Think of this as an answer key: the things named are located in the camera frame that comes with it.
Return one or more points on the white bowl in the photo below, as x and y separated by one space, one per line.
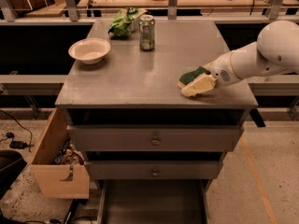
89 50

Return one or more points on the green and yellow sponge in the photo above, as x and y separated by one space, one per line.
191 76

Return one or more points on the middle grey drawer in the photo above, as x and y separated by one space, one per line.
105 170

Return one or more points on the metal railing frame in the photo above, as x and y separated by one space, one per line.
79 11

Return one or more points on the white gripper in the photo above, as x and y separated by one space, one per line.
221 69

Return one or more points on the open bottom drawer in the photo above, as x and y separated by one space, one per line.
152 202

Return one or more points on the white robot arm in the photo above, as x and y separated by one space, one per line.
276 51

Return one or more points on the grey drawer cabinet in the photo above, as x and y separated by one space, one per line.
133 88

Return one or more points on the wooden box with clutter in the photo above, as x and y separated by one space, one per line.
61 181

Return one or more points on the grey drawer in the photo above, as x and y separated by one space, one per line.
105 170
91 138

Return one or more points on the black power adapter with cable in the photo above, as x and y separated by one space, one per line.
14 143

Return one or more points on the green soda can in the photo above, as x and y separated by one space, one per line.
147 32

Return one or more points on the green chip bag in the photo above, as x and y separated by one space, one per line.
125 20

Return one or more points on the upper grey drawer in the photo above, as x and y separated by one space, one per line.
91 138

